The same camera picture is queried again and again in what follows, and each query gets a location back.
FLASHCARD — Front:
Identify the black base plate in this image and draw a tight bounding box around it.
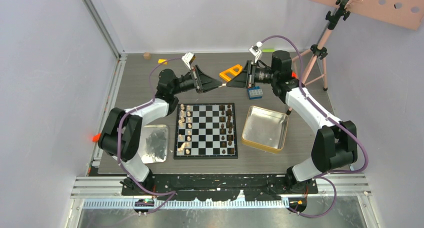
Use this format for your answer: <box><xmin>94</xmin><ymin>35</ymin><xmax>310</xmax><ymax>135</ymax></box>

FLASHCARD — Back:
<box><xmin>142</xmin><ymin>173</ymin><xmax>318</xmax><ymax>202</ymax></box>

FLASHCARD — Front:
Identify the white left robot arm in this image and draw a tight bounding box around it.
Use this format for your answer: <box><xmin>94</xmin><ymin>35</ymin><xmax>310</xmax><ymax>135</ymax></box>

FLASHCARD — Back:
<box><xmin>97</xmin><ymin>52</ymin><xmax>223</xmax><ymax>195</ymax></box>

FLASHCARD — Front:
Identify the small yellow block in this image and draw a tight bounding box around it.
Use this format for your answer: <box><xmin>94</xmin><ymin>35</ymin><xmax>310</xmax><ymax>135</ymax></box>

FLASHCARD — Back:
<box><xmin>157</xmin><ymin>59</ymin><xmax>168</xmax><ymax>65</ymax></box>

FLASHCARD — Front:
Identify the silver tin lid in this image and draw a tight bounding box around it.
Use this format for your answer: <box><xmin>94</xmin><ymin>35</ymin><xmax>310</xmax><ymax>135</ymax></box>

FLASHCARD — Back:
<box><xmin>138</xmin><ymin>124</ymin><xmax>169</xmax><ymax>164</ymax></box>

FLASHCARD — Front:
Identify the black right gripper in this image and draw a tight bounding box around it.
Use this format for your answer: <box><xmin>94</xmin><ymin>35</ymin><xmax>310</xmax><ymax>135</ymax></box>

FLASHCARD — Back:
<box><xmin>227</xmin><ymin>60</ymin><xmax>279</xmax><ymax>89</ymax></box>

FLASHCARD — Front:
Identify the dark chess piece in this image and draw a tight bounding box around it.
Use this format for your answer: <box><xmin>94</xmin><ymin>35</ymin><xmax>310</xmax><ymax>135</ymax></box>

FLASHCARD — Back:
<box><xmin>226</xmin><ymin>116</ymin><xmax>232</xmax><ymax>128</ymax></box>

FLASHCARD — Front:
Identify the orange block on rail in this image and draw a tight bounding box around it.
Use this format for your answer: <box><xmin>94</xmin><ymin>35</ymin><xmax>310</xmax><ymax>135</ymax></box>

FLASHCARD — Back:
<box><xmin>92</xmin><ymin>133</ymin><xmax>101</xmax><ymax>143</ymax></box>

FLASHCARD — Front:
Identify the gold square metal tin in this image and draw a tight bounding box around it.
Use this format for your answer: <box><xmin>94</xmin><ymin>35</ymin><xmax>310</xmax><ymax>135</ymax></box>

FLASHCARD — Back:
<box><xmin>241</xmin><ymin>106</ymin><xmax>289</xmax><ymax>154</ymax></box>

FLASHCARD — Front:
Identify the black and white chessboard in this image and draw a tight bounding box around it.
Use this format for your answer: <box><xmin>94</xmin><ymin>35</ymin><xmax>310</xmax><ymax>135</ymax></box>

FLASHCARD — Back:
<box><xmin>173</xmin><ymin>102</ymin><xmax>239</xmax><ymax>160</ymax></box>

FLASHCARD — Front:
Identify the pink tripod stand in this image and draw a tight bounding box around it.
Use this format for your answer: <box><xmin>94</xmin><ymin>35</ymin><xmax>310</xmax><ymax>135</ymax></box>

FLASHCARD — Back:
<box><xmin>286</xmin><ymin>0</ymin><xmax>329</xmax><ymax>116</ymax></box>

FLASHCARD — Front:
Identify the yellow triangle toy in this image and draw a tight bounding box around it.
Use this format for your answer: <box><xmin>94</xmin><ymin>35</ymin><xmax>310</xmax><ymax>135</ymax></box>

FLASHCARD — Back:
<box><xmin>219</xmin><ymin>64</ymin><xmax>243</xmax><ymax>82</ymax></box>

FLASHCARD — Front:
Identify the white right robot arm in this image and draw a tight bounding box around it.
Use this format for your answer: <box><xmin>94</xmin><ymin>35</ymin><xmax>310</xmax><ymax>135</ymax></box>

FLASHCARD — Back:
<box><xmin>226</xmin><ymin>41</ymin><xmax>358</xmax><ymax>193</ymax></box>

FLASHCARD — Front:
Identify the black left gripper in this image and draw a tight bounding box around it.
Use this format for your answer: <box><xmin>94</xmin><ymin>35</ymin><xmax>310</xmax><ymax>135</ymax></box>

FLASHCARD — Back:
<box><xmin>170</xmin><ymin>65</ymin><xmax>221</xmax><ymax>96</ymax></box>

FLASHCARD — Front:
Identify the blue and grey lego block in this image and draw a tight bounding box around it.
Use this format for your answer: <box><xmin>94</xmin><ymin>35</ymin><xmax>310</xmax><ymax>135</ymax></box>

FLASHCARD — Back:
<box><xmin>247</xmin><ymin>86</ymin><xmax>263</xmax><ymax>100</ymax></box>

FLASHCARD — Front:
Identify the green block at wall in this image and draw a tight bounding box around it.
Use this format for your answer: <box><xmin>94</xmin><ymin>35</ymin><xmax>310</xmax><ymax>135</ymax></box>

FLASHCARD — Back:
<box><xmin>262</xmin><ymin>48</ymin><xmax>275</xmax><ymax>53</ymax></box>

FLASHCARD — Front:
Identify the pink perforated board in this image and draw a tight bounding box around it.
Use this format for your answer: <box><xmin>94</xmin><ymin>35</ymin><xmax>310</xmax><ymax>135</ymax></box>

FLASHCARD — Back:
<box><xmin>310</xmin><ymin>0</ymin><xmax>424</xmax><ymax>30</ymax></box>

